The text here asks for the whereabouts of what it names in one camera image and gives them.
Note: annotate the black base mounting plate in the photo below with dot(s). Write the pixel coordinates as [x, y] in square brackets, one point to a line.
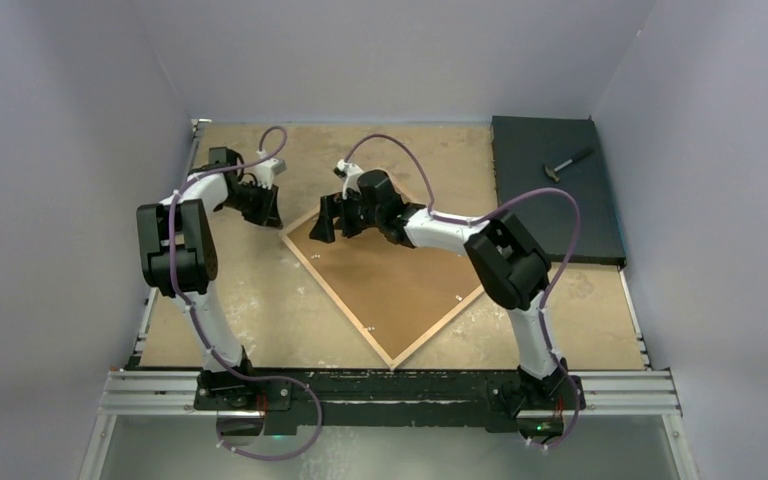
[498, 401]

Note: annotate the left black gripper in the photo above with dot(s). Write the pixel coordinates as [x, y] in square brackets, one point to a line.
[273, 218]

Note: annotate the aluminium rail frame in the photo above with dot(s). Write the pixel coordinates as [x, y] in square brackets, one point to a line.
[640, 394]

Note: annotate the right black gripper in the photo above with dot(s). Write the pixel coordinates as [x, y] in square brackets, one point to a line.
[334, 206]

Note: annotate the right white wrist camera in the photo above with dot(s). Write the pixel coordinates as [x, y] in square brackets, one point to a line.
[349, 173]

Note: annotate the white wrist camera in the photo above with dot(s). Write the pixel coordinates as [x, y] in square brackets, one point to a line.
[349, 173]
[267, 169]

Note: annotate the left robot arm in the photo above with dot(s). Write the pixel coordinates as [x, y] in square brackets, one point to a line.
[178, 254]

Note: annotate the small hammer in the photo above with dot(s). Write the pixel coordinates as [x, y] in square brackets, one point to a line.
[553, 171]

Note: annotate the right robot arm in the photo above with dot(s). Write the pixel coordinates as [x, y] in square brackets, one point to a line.
[510, 265]

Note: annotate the white wooden picture frame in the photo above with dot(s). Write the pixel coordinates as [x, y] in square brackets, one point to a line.
[327, 338]

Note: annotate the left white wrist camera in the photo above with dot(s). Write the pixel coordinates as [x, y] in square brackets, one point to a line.
[267, 169]

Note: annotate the black foam block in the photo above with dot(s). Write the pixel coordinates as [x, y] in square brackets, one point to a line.
[521, 146]

